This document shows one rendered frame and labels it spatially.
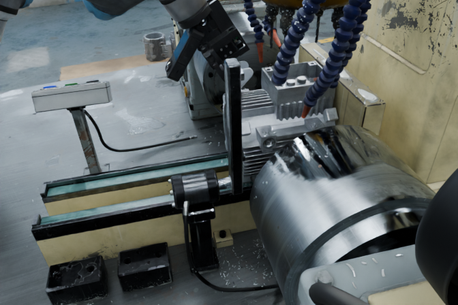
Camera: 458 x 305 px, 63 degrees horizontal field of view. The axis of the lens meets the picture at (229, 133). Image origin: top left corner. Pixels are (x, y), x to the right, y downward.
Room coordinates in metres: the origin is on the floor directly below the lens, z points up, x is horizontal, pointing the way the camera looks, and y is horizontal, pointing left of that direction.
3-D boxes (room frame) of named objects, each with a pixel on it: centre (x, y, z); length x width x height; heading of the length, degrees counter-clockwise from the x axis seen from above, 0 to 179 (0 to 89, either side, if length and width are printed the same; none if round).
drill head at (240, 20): (1.02, -0.03, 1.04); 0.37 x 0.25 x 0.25; 12
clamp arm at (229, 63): (0.52, -0.01, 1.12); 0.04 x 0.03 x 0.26; 102
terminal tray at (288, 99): (0.68, -0.14, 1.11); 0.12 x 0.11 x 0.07; 102
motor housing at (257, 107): (0.67, -0.10, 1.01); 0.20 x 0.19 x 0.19; 102
